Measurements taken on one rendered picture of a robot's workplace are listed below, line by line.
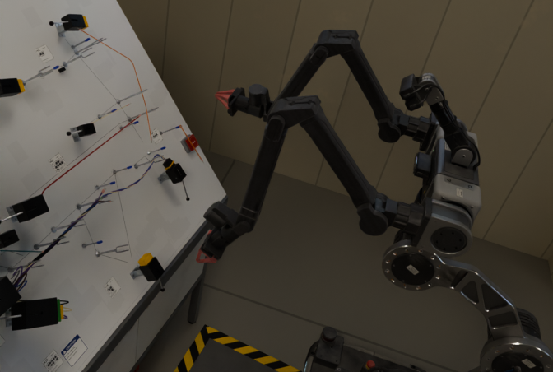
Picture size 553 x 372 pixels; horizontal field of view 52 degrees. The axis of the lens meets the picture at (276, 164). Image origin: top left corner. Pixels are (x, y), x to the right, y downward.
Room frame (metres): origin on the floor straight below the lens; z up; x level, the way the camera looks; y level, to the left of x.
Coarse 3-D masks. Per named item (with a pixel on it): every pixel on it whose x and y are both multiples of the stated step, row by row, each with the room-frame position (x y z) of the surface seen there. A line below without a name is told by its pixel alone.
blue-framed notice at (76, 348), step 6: (78, 336) 0.95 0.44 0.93; (72, 342) 0.93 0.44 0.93; (78, 342) 0.94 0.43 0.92; (84, 342) 0.95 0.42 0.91; (66, 348) 0.90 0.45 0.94; (72, 348) 0.92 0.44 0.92; (78, 348) 0.93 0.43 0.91; (84, 348) 0.94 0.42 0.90; (66, 354) 0.89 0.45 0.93; (72, 354) 0.90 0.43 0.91; (78, 354) 0.91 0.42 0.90; (66, 360) 0.88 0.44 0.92; (72, 360) 0.89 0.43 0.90; (72, 366) 0.88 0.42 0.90
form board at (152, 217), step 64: (0, 0) 1.51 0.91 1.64; (64, 0) 1.72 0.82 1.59; (0, 64) 1.36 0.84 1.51; (128, 64) 1.79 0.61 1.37; (0, 128) 1.22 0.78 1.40; (64, 128) 1.39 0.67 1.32; (128, 128) 1.60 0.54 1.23; (0, 192) 1.09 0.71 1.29; (64, 192) 1.24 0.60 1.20; (128, 192) 1.42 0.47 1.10; (192, 192) 1.65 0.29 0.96; (0, 256) 0.96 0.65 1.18; (64, 256) 1.09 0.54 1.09; (128, 256) 1.25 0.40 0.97; (0, 320) 0.84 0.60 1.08; (64, 320) 0.96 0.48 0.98
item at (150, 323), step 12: (192, 252) 1.62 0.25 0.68; (192, 264) 1.64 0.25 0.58; (180, 276) 1.54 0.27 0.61; (192, 276) 1.66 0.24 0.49; (168, 288) 1.44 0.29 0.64; (180, 288) 1.55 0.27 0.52; (156, 300) 1.36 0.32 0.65; (168, 300) 1.45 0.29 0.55; (180, 300) 1.57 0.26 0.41; (144, 312) 1.27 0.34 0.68; (156, 312) 1.37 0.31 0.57; (168, 312) 1.47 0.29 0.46; (144, 324) 1.28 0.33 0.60; (156, 324) 1.38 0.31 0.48; (144, 336) 1.29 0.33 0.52; (144, 348) 1.30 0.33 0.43
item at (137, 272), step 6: (156, 258) 1.24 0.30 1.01; (150, 264) 1.21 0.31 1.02; (156, 264) 1.22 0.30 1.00; (138, 270) 1.22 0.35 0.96; (144, 270) 1.20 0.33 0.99; (150, 270) 1.19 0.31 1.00; (156, 270) 1.21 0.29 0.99; (162, 270) 1.23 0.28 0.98; (132, 276) 1.21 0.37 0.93; (150, 276) 1.19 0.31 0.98; (156, 276) 1.20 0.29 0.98; (162, 288) 1.21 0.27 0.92
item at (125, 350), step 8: (136, 328) 1.22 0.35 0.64; (128, 336) 1.18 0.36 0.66; (136, 336) 1.23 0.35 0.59; (120, 344) 1.13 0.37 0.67; (128, 344) 1.18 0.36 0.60; (136, 344) 1.23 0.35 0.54; (112, 352) 1.08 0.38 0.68; (120, 352) 1.13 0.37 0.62; (128, 352) 1.19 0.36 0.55; (112, 360) 1.09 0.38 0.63; (120, 360) 1.14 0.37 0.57; (128, 360) 1.19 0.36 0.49; (104, 368) 1.04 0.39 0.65; (112, 368) 1.09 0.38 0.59; (120, 368) 1.14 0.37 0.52; (128, 368) 1.19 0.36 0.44
